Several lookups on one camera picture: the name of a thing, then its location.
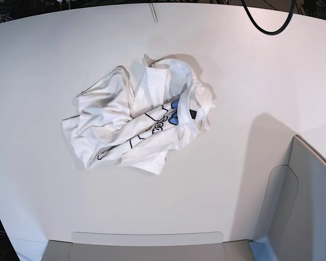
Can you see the white t-shirt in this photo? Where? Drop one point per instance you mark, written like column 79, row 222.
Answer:
column 138, row 126

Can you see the grey cardboard box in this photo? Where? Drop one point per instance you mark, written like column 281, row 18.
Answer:
column 291, row 225

